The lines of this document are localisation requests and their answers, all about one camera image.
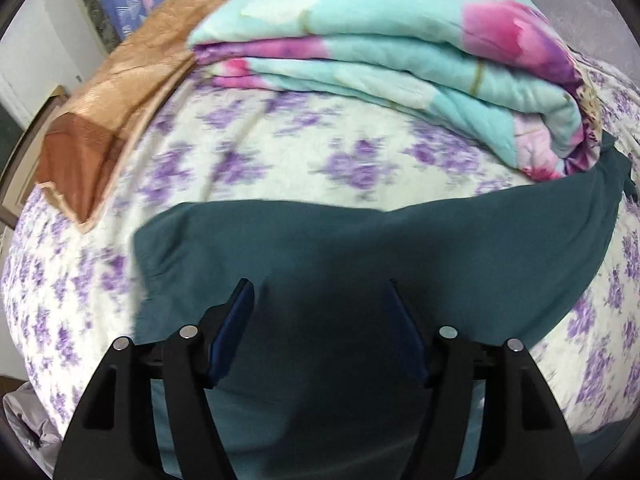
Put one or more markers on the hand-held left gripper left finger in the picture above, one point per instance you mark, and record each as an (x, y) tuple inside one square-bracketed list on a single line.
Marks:
[(235, 320)]

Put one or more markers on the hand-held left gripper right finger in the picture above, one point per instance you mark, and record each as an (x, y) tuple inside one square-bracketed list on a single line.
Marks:
[(402, 330)]

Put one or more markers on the dark teal pants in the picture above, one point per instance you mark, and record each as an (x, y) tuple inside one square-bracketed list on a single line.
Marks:
[(350, 240)]

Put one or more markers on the purple flowered white bedsheet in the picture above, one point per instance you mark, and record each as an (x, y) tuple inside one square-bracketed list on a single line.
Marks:
[(260, 160)]

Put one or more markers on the grey shiny cloth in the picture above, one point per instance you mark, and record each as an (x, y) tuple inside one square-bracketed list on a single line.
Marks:
[(25, 420)]

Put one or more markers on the brown satin pillow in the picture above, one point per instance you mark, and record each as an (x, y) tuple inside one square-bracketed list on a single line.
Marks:
[(110, 110)]

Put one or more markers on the turquoise pink floral quilt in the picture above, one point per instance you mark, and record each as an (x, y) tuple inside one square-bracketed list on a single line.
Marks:
[(400, 50)]

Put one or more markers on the white lace curtain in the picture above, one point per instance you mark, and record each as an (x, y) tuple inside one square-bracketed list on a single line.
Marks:
[(565, 0)]

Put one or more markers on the wooden frame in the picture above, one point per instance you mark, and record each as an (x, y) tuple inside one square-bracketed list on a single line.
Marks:
[(50, 102)]

